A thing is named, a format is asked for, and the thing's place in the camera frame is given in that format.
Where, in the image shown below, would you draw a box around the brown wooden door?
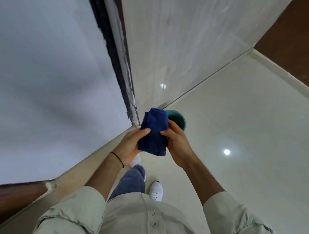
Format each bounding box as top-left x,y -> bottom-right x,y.
254,0 -> 309,88
0,180 -> 56,225

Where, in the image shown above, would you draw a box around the green plastic bucket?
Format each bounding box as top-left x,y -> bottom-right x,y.
166,110 -> 187,132

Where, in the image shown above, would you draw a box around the dark door frame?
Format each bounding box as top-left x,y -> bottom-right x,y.
89,0 -> 140,127

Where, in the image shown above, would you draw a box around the person's right hand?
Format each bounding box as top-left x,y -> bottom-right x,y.
160,120 -> 196,168

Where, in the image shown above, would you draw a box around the person's right forearm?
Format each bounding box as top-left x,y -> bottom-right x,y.
183,154 -> 226,206

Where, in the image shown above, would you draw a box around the white sneaker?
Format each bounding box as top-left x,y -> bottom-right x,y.
130,153 -> 141,168
149,181 -> 163,202

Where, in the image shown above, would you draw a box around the blue trousers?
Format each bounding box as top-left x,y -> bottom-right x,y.
108,165 -> 146,201

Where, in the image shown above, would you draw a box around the black wrist band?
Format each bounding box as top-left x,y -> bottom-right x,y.
110,152 -> 125,168

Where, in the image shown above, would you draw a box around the pale grey button shirt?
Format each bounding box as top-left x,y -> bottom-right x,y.
32,186 -> 276,234

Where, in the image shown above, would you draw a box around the dark blue cloth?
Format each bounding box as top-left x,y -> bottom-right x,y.
137,108 -> 169,156

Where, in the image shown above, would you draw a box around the person's left hand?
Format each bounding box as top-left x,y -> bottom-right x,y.
112,128 -> 151,166

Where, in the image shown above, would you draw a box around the person's left forearm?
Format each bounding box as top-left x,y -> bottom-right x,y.
84,153 -> 124,201

